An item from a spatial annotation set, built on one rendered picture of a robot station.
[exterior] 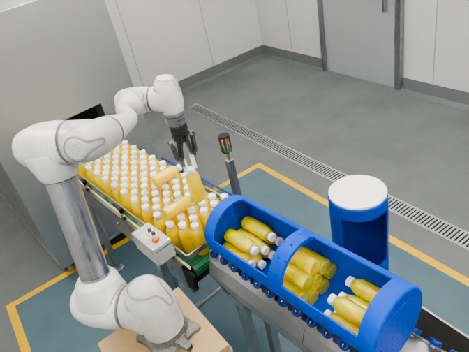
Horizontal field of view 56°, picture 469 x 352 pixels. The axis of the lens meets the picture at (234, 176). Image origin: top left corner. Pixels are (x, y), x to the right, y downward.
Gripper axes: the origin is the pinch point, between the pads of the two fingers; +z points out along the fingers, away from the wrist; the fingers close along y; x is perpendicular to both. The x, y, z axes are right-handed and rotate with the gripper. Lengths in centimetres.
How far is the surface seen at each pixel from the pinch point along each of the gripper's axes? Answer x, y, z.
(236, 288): -28, -10, 53
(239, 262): -37.7, -11.0, 29.3
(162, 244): -1.0, -25.2, 29.4
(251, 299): -38, -10, 53
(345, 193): -40, 56, 35
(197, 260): -2, -12, 49
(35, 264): 202, -63, 138
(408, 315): -102, 8, 30
